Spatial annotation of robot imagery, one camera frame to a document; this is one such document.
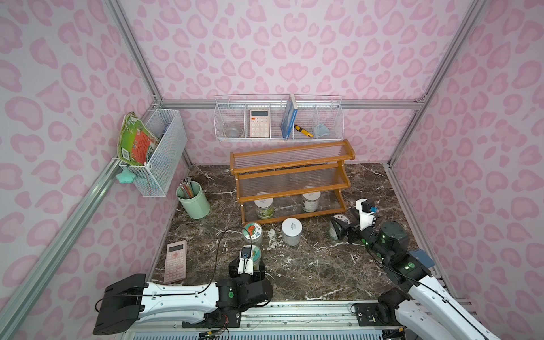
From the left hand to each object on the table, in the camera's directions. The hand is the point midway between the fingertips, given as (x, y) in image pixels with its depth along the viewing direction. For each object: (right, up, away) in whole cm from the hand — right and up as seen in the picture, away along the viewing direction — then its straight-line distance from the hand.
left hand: (254, 258), depth 81 cm
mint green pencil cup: (-26, +19, +12) cm, 34 cm away
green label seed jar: (+28, +16, -15) cm, 35 cm away
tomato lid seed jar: (0, +9, +4) cm, 10 cm away
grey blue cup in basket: (+31, +53, +19) cm, 64 cm away
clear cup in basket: (-11, +51, +14) cm, 55 cm away
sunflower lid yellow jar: (+1, +2, -3) cm, 4 cm away
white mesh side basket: (-33, +30, -9) cm, 46 cm away
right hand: (+31, +18, -8) cm, 37 cm away
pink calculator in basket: (+1, +55, +12) cm, 56 cm away
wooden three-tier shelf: (+10, +34, +13) cm, 37 cm away
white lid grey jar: (+15, +10, +2) cm, 18 cm away
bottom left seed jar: (+3, +17, +10) cm, 20 cm away
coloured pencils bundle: (-30, +27, +9) cm, 41 cm away
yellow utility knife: (+20, +52, +14) cm, 57 cm away
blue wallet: (+67, -1, +5) cm, 68 cm away
